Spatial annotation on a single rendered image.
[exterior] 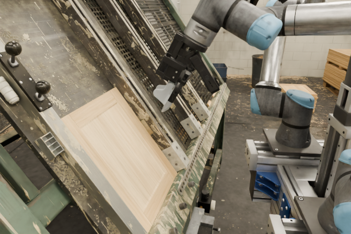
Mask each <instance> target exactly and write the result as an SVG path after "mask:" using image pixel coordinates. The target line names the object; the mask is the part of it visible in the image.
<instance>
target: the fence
mask: <svg viewBox="0 0 351 234"><path fill-rule="evenodd" d="M0 52H5V46H4V44H3V43H2V41H1V40H0ZM0 77H4V78H5V80H6V81H7V82H8V83H9V85H10V86H11V87H12V89H13V90H14V92H15V93H16V94H17V95H18V97H19V103H20V104H21V105H22V107H23V108H24V109H25V110H26V112H27V113H28V114H29V115H30V117H31V118H32V119H33V120H34V122H35V123H36V125H37V126H38V127H39V129H40V130H41V131H42V132H43V134H44V135H45V134H47V133H48V132H51V133H52V135H53V136H54V137H55V138H56V140H57V141H58V142H59V144H60V145H61V146H62V147H63V149H64V151H63V152H61V153H60V155H61V156H62V158H63V159H64V160H65V162H66V163H67V164H68V165H69V167H70V168H71V169H72V171H73V172H74V173H75V174H76V176H77V177H78V178H79V180H80V181H81V182H82V184H83V185H84V186H85V187H86V189H87V190H88V191H89V193H90V194H91V195H92V196H93V198H94V199H95V200H96V201H97V203H98V204H99V205H100V206H101V208H102V209H103V210H104V212H105V213H106V214H107V215H108V217H109V218H110V219H111V220H112V222H113V223H114V224H115V226H116V227H117V228H118V230H119V231H120V232H121V234H148V233H147V231H146V230H145V229H144V227H143V226H142V225H141V224H140V222H139V221H138V220H137V218H136V217H135V216H134V214H133V213H132V212H131V210H130V209H129V208H128V207H127V205H126V204H125V203H124V201H123V200H122V199H121V197H120V196H119V195H118V194H117V192H116V191H115V189H114V188H113V187H112V185H111V184H110V183H109V181H108V180H107V179H106V178H105V176H104V175H103V174H102V172H101V171H100V170H99V168H98V167H97V166H96V165H95V163H94V162H93V161H92V159H91V158H90V157H89V156H88V154H87V153H86V152H85V150H84V149H83V148H82V146H81V145H80V143H79V142H78V141H77V139H76V138H75V137H74V136H73V134H72V133H71V132H70V130H69V129H68V128H67V126H66V125H65V124H64V123H63V121H62V120H61V119H60V117H59V116H58V115H57V114H56V112H55V111H54V110H53V108H52V107H50V108H48V109H46V110H44V111H42V112H39V111H38V110H37V109H36V108H35V106H34V105H33V104H32V102H31V101H30V100H29V99H28V97H27V96H26V95H25V93H24V92H23V91H22V90H21V88H20V87H19V86H18V84H17V83H16V82H15V81H14V79H13V78H12V77H11V75H10V74H9V72H8V71H7V70H6V69H5V67H4V66H3V65H2V64H1V62H0Z"/></svg>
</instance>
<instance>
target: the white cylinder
mask: <svg viewBox="0 0 351 234"><path fill-rule="evenodd" d="M0 92H1V94H2V95H3V96H4V97H5V99H6V100H7V101H8V102H9V103H10V104H15V103H17V102H18V101H19V97H18V95H17V94H16V93H15V92H14V90H13V89H12V87H11V86H10V85H9V83H8V82H7V81H6V80H5V78H4V77H0Z"/></svg>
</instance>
